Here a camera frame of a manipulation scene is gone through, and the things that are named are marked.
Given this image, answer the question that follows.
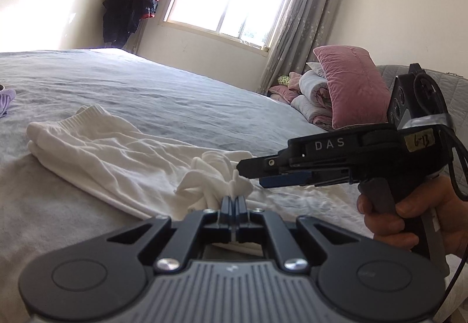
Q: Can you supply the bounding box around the small pink cushion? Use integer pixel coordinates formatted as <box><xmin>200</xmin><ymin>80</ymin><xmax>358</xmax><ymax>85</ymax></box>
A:
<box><xmin>269</xmin><ymin>71</ymin><xmax>304</xmax><ymax>104</ymax></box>

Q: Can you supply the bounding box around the pink velvet pillow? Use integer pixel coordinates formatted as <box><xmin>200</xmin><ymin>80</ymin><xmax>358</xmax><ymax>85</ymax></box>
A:
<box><xmin>313</xmin><ymin>45</ymin><xmax>391</xmax><ymax>130</ymax></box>

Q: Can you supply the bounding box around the person's right hand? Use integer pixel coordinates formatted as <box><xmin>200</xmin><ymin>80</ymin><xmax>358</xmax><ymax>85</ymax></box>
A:
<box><xmin>356</xmin><ymin>175</ymin><xmax>468</xmax><ymax>258</ymax></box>

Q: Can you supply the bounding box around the grey star curtain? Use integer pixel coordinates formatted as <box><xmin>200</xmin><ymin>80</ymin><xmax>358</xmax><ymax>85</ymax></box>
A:
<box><xmin>256</xmin><ymin>0</ymin><xmax>348</xmax><ymax>95</ymax></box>

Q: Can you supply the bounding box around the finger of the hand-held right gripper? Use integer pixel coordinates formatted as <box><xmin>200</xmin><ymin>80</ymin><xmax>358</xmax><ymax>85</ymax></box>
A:
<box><xmin>237</xmin><ymin>155</ymin><xmax>291</xmax><ymax>179</ymax></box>
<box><xmin>259</xmin><ymin>169</ymin><xmax>352</xmax><ymax>188</ymax></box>

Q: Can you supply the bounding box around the white knit garment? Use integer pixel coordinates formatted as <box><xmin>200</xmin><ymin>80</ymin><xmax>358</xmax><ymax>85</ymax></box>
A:
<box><xmin>27</xmin><ymin>105</ymin><xmax>370</xmax><ymax>236</ymax></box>

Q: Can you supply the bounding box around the grey quilted headboard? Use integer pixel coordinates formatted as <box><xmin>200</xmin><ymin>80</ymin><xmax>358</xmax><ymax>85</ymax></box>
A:
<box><xmin>375</xmin><ymin>63</ymin><xmax>468</xmax><ymax>148</ymax></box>

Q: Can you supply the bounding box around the dark blue hanging jacket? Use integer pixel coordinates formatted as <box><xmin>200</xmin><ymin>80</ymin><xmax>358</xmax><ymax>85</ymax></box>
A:
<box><xmin>101</xmin><ymin>0</ymin><xmax>162</xmax><ymax>46</ymax></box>

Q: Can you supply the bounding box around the folded grey pink quilt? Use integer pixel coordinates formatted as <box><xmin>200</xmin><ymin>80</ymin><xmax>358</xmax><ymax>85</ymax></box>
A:
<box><xmin>291</xmin><ymin>69</ymin><xmax>335</xmax><ymax>130</ymax></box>

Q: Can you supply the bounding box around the purple garment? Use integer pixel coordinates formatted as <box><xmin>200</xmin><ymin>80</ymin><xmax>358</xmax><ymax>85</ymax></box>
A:
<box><xmin>0</xmin><ymin>88</ymin><xmax>17</xmax><ymax>119</ymax></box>

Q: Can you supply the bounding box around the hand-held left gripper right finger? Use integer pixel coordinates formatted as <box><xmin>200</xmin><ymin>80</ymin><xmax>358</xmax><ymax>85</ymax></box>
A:
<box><xmin>236</xmin><ymin>195</ymin><xmax>361</xmax><ymax>274</ymax></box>

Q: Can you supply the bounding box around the black cable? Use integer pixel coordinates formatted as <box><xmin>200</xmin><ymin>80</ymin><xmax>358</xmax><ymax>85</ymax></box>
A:
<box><xmin>413</xmin><ymin>72</ymin><xmax>468</xmax><ymax>312</ymax></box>

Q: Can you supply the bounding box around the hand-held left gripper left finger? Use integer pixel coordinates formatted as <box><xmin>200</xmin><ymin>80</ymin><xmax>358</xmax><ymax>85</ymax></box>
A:
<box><xmin>106</xmin><ymin>195</ymin><xmax>235</xmax><ymax>272</ymax></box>

